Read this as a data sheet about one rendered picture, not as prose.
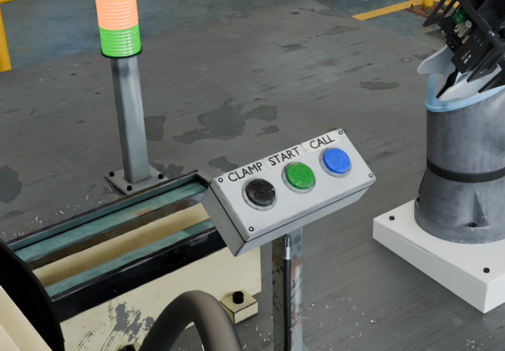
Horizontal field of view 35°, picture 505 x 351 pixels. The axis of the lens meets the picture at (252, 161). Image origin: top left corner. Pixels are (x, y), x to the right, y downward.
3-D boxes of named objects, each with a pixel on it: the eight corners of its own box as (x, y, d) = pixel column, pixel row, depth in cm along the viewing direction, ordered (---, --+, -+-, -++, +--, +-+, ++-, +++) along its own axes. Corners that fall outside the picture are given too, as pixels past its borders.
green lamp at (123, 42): (113, 61, 120) (110, 32, 118) (95, 50, 124) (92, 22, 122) (148, 51, 123) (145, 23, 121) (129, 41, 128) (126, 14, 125)
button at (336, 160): (328, 183, 83) (335, 174, 82) (312, 160, 84) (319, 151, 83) (349, 173, 85) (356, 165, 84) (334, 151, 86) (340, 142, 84)
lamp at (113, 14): (110, 32, 118) (107, 3, 116) (92, 22, 122) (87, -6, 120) (145, 23, 121) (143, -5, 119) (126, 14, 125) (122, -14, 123)
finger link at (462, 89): (406, 110, 82) (453, 53, 74) (446, 94, 85) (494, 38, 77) (424, 134, 81) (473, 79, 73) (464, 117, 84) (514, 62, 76)
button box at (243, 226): (233, 259, 80) (249, 236, 76) (198, 201, 82) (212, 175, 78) (358, 201, 89) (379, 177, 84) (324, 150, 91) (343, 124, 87)
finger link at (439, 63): (389, 86, 83) (433, 28, 75) (428, 71, 86) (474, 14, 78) (406, 110, 82) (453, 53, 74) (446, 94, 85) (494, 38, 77)
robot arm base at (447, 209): (463, 179, 124) (464, 120, 119) (546, 215, 113) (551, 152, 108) (392, 215, 117) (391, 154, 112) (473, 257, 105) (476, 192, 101)
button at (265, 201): (252, 216, 78) (258, 208, 77) (236, 192, 79) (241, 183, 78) (276, 206, 80) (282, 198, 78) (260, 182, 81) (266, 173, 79)
